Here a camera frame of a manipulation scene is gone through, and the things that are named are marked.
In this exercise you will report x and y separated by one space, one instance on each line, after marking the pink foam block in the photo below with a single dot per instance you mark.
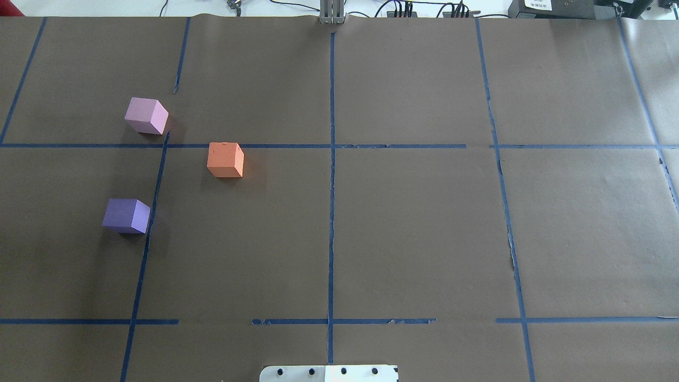
147 116

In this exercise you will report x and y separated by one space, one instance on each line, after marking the orange foam block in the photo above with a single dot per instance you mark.
225 159

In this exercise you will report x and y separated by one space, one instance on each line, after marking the aluminium frame post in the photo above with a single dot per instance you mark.
332 12

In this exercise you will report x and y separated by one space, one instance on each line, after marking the purple foam block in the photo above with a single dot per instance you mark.
126 216

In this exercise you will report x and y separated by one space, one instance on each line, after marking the brown paper table cover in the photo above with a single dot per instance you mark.
474 200

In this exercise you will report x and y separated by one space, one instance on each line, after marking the black box with label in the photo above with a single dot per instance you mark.
552 10

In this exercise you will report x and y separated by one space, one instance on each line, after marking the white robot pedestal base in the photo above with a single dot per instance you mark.
349 372

